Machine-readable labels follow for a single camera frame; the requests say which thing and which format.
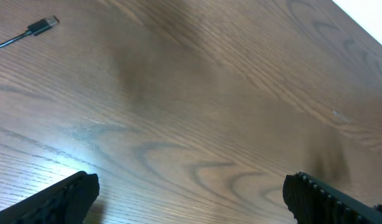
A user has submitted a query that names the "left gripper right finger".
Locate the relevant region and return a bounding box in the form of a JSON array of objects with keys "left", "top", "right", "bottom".
[{"left": 282, "top": 172, "right": 382, "bottom": 224}]

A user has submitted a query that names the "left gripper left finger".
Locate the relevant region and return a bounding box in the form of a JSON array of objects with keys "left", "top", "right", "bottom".
[{"left": 0, "top": 171, "right": 100, "bottom": 224}]

